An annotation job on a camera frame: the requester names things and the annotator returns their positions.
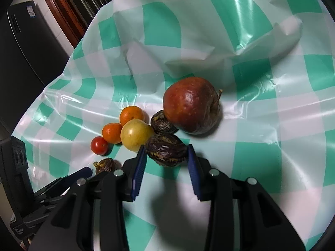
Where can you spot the yellow round fruit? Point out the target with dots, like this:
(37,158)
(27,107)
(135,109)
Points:
(135,133)

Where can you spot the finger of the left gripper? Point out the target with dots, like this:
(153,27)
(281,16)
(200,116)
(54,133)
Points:
(60,185)
(38,216)

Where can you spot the orange mandarin top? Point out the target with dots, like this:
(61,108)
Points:
(131,113)

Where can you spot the brown wooden door frame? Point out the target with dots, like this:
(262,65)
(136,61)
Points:
(67,19)

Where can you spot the small orange mandarin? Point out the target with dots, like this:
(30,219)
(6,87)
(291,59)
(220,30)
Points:
(112,133)

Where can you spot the small dark water chestnut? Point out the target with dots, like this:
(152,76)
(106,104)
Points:
(107,164)

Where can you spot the small red tomato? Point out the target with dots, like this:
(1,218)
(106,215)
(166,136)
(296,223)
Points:
(99,146)

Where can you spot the large red apple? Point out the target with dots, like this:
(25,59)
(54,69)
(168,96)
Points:
(192,105)

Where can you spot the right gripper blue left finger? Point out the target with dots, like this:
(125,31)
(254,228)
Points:
(133,175)

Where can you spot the black refrigerator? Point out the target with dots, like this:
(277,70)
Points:
(31,58)

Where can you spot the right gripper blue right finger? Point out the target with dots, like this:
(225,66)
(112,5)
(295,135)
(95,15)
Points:
(199,171)

